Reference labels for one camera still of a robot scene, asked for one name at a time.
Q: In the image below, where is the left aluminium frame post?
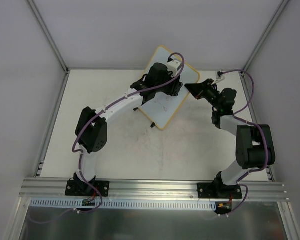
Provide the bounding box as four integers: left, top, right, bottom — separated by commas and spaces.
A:
25, 0, 69, 74

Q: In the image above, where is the yellow framed whiteboard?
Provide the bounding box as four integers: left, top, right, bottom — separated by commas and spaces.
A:
139, 45, 201, 130

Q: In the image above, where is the aluminium extrusion rail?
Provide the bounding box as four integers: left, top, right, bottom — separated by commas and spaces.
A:
18, 177, 290, 202

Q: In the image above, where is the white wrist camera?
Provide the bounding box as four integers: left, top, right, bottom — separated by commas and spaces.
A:
214, 70, 225, 85
166, 59, 182, 78

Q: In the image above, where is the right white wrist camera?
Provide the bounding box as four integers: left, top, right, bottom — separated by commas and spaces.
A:
214, 70, 225, 85

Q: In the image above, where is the right aluminium frame post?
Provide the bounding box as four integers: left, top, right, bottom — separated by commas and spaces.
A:
243, 0, 291, 71

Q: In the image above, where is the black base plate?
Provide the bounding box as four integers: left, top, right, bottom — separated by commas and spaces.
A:
65, 179, 110, 197
197, 182, 243, 200

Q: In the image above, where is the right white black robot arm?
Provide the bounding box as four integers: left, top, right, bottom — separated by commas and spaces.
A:
185, 79, 276, 198

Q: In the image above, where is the white slotted cable duct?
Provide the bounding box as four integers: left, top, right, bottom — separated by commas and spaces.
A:
29, 197, 217, 212

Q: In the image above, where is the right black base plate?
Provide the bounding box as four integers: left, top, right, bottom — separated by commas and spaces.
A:
197, 182, 243, 200

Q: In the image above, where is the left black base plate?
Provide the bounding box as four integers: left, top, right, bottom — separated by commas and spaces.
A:
65, 179, 110, 197

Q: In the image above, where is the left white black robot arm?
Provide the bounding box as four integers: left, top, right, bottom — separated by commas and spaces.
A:
72, 60, 184, 195

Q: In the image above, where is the aluminium frame post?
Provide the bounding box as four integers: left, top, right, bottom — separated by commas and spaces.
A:
25, 0, 69, 74
243, 0, 291, 71

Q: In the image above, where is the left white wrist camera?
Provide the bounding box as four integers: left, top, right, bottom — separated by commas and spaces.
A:
166, 59, 182, 78

